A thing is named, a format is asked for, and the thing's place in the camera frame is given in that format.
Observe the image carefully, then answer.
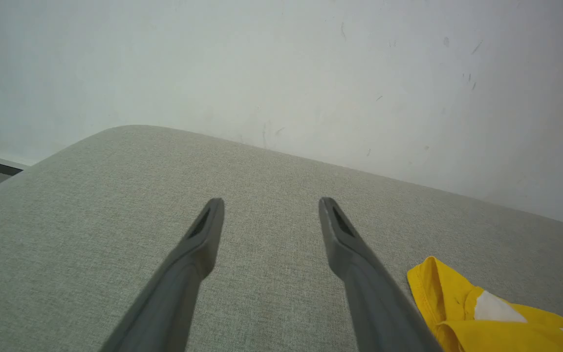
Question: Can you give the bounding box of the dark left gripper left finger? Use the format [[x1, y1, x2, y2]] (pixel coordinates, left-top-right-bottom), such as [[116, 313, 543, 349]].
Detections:
[[101, 198, 225, 352]]

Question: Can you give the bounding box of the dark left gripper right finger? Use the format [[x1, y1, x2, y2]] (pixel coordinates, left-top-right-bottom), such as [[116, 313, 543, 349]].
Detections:
[[318, 197, 443, 352]]

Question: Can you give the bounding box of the yellow printed t-shirt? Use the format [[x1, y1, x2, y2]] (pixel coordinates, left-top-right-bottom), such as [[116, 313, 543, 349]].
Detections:
[[407, 256, 563, 352]]

